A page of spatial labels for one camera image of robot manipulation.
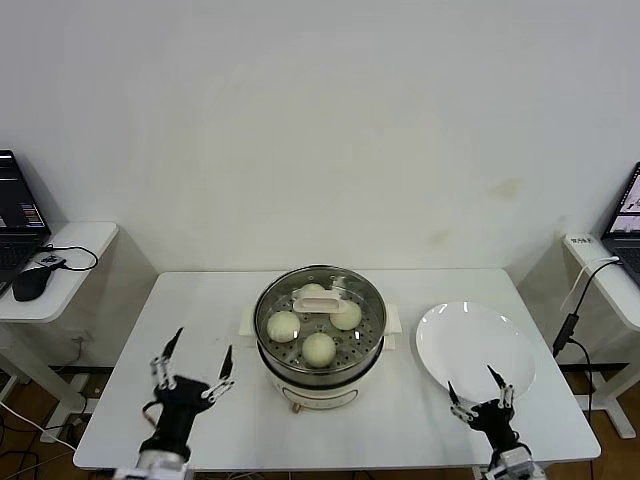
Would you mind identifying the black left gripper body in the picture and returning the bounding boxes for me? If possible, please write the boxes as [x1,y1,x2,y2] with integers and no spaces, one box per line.
[139,378,211,454]

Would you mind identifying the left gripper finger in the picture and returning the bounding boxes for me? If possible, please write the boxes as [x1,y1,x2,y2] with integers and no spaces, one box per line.
[149,327,185,391]
[200,344,236,404]

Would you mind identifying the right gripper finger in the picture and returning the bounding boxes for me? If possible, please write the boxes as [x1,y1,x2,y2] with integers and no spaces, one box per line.
[487,364,516,412]
[447,380,476,425]

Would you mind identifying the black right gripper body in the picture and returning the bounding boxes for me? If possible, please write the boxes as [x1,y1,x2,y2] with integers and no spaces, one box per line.
[469,399,524,454]

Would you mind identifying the perforated steel steamer basket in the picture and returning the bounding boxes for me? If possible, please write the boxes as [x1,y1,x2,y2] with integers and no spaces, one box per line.
[252,264,388,376]

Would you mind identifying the white round plate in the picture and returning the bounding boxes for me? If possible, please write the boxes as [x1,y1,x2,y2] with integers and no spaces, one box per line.
[414,299,537,405]

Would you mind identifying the white side desk with mouse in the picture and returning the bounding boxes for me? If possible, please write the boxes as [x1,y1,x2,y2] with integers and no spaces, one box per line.
[0,221,119,444]

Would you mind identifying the black computer mouse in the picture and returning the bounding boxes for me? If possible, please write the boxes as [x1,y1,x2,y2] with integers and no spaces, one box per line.
[11,267,50,303]

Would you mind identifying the small black usb hub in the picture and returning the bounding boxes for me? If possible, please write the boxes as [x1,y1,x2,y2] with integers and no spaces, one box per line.
[32,251,67,271]

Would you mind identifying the white side desk with label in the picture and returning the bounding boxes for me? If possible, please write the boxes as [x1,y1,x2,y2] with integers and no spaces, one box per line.
[563,232,640,440]

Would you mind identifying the black laptop with dark terminal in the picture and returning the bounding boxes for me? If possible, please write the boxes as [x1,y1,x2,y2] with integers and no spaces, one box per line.
[0,148,53,296]

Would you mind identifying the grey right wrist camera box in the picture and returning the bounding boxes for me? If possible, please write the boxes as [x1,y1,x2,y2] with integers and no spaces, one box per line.
[487,448,547,480]

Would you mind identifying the black cable with adapter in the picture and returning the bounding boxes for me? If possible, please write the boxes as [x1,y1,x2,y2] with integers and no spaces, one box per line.
[551,257,624,429]

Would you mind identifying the thin black hub cable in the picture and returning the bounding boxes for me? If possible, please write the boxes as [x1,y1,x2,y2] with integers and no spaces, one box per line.
[42,243,99,273]

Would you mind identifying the white floor cable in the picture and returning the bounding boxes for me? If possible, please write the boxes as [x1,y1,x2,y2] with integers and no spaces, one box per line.
[0,399,76,449]

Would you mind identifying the white flat cable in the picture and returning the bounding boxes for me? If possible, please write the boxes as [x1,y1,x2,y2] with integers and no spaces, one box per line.
[558,255,621,314]

